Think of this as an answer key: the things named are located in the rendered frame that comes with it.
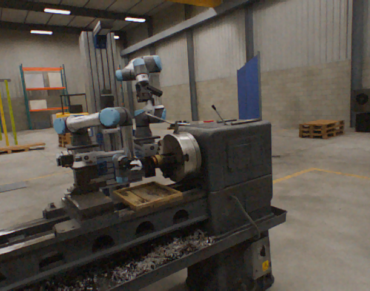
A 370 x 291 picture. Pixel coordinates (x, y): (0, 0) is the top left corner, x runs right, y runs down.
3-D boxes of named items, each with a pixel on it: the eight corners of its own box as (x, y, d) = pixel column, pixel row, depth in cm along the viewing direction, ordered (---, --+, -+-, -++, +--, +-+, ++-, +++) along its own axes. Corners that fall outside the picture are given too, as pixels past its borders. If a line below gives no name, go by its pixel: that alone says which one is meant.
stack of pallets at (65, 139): (89, 142, 1151) (87, 123, 1140) (100, 143, 1091) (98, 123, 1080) (58, 147, 1062) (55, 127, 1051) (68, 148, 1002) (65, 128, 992)
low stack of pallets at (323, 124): (318, 132, 962) (318, 119, 956) (345, 133, 895) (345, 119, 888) (297, 137, 888) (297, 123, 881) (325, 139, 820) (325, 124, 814)
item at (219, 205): (236, 255, 261) (231, 163, 248) (279, 281, 221) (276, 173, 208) (181, 282, 228) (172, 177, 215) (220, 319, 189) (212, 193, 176)
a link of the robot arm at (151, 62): (151, 122, 244) (143, 56, 230) (168, 121, 243) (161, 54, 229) (148, 125, 232) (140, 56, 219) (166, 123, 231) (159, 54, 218)
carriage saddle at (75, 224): (94, 198, 181) (93, 189, 180) (122, 222, 142) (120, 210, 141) (42, 211, 164) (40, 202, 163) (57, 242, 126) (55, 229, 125)
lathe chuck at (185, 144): (171, 171, 204) (170, 128, 196) (197, 185, 179) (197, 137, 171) (160, 174, 199) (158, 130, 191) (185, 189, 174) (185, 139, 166)
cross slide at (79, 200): (90, 190, 178) (89, 183, 178) (114, 209, 143) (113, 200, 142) (62, 197, 169) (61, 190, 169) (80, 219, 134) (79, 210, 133)
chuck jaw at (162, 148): (172, 155, 187) (165, 140, 192) (174, 151, 183) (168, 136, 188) (157, 158, 181) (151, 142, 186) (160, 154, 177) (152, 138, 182)
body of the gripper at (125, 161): (125, 172, 170) (118, 168, 180) (138, 170, 175) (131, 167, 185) (124, 159, 169) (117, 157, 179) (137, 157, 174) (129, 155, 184)
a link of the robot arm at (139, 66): (145, 61, 185) (142, 56, 177) (149, 77, 184) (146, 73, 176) (133, 64, 186) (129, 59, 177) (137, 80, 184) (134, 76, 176)
